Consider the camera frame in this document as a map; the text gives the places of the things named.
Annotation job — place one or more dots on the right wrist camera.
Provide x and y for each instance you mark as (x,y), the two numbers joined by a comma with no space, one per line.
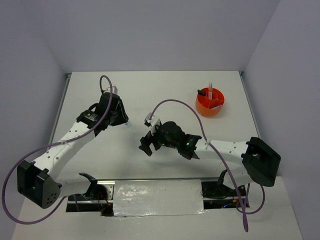
(153,122)

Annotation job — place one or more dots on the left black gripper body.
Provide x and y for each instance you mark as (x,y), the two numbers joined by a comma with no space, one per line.
(111,117)

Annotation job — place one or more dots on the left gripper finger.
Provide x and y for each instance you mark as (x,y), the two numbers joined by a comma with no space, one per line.
(121,108)
(120,119)

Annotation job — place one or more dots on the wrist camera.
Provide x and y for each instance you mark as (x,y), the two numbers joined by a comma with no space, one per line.
(153,122)
(113,89)

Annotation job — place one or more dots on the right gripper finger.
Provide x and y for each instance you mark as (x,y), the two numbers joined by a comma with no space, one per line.
(147,150)
(144,144)

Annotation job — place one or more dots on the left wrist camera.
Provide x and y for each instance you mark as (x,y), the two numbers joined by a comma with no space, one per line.
(113,89)

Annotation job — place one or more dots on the white foil-covered panel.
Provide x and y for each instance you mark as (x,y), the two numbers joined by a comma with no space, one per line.
(157,198)

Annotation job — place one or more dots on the small blue-capped bottle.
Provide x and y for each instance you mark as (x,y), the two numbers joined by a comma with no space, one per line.
(128,125)

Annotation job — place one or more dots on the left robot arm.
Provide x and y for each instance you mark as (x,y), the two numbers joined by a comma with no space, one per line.
(38,180)

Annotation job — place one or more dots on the orange round organizer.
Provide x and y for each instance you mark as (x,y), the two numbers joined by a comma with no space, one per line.
(204,105)

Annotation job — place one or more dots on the orange black highlighter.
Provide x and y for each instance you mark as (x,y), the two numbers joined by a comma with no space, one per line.
(201,93)

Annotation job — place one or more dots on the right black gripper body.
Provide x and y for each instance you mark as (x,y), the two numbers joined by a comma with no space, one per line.
(157,137)

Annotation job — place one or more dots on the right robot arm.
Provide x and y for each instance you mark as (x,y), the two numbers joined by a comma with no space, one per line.
(256,161)

